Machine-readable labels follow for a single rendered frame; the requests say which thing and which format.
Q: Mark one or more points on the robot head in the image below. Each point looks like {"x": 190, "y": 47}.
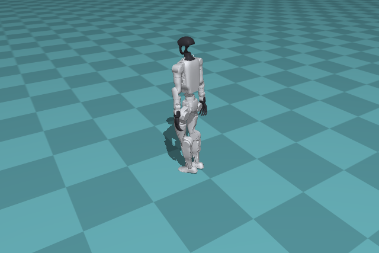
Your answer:
{"x": 186, "y": 41}

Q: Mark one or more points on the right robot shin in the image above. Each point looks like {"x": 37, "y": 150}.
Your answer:
{"x": 196, "y": 150}

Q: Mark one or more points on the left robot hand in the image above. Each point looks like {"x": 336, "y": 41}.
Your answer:
{"x": 177, "y": 120}

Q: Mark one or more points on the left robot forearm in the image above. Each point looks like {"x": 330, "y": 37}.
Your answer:
{"x": 177, "y": 100}

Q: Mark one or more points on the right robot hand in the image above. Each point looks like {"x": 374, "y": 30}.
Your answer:
{"x": 204, "y": 107}

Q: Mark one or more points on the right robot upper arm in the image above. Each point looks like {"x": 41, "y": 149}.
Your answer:
{"x": 201, "y": 70}

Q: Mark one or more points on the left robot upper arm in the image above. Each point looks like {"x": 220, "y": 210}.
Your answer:
{"x": 177, "y": 71}

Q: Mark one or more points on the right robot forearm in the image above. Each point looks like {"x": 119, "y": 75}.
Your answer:
{"x": 201, "y": 92}

